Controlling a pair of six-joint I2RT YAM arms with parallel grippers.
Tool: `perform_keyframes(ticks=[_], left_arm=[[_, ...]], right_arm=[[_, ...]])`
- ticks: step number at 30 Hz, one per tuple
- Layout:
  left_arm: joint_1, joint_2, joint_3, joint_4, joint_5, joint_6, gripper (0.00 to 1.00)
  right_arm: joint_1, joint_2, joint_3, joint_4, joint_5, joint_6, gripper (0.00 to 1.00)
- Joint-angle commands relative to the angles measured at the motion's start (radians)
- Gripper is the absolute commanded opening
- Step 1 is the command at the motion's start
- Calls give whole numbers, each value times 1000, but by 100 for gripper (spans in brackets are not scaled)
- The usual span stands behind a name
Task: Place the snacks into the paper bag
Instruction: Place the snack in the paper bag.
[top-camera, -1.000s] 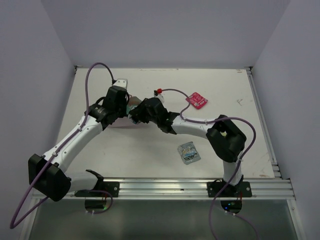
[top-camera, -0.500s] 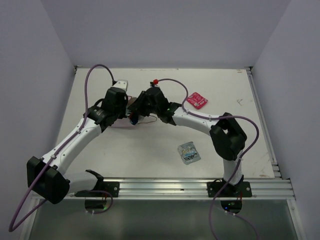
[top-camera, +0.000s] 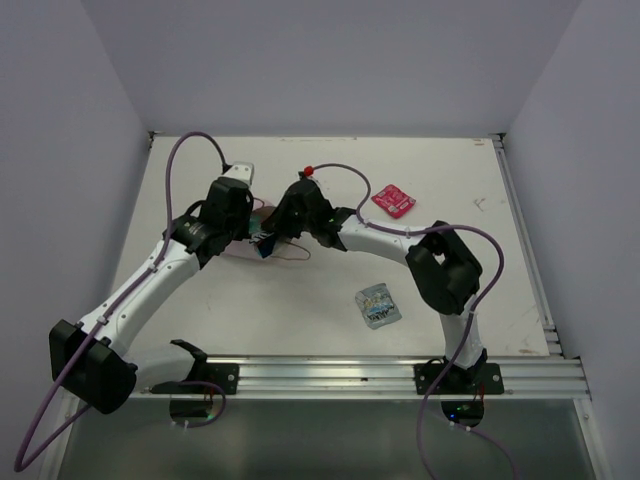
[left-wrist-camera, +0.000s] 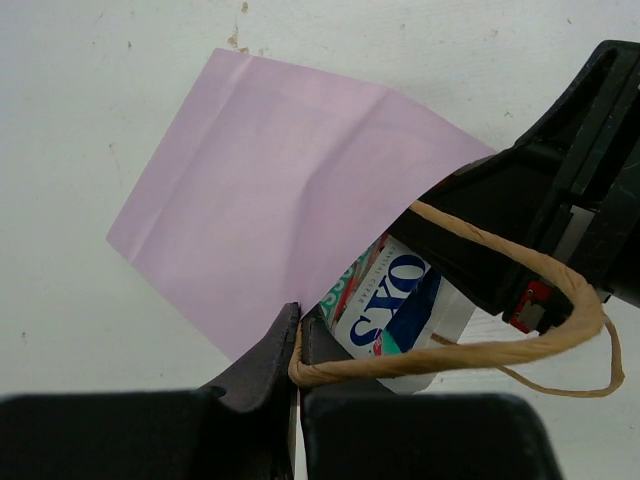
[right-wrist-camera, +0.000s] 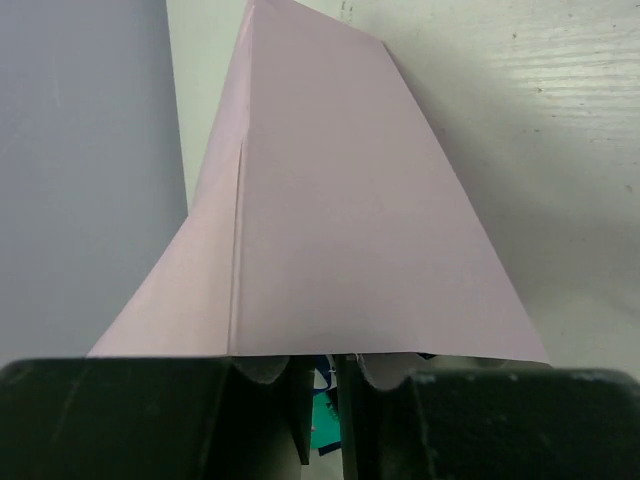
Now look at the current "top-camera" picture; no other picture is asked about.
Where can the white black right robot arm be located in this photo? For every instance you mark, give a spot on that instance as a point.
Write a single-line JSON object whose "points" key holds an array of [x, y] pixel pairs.
{"points": [[446, 273]]}

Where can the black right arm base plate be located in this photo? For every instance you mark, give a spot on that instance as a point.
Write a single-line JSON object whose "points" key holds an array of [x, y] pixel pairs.
{"points": [[483, 378]]}

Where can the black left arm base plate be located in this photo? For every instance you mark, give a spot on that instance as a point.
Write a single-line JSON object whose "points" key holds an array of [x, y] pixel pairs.
{"points": [[199, 380]]}

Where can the blue Burts chips bag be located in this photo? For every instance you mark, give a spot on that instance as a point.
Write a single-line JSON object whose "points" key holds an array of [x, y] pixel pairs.
{"points": [[265, 246]]}

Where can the lilac paper bag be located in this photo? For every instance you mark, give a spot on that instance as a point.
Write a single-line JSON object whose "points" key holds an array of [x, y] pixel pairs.
{"points": [[285, 249]]}

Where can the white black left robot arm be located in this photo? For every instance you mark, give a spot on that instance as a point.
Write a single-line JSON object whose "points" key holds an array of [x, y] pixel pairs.
{"points": [[88, 357]]}

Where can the green red candy packet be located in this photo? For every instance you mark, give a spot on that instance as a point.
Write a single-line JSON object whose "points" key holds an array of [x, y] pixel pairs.
{"points": [[256, 231]]}

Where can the silver blue snack packet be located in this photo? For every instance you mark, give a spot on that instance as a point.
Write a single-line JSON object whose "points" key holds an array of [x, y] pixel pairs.
{"points": [[377, 306]]}

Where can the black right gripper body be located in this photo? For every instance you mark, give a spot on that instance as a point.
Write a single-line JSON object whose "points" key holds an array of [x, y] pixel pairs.
{"points": [[298, 223]]}

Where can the pink snack packet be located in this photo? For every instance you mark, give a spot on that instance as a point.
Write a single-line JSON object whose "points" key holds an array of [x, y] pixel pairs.
{"points": [[393, 201]]}

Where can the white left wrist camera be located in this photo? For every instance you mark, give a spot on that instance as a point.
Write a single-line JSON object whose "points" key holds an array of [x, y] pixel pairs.
{"points": [[241, 171]]}

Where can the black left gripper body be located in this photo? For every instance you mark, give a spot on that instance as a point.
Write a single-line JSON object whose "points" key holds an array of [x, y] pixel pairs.
{"points": [[239, 227]]}

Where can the aluminium rail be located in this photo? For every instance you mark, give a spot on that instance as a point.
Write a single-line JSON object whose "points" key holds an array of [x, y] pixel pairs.
{"points": [[354, 378], [547, 323]]}

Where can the aluminium right side rail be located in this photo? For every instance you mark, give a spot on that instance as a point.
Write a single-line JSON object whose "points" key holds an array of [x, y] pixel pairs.
{"points": [[547, 323]]}

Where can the aluminium front rail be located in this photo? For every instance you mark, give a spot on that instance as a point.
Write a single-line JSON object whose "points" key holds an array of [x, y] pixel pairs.
{"points": [[354, 378]]}

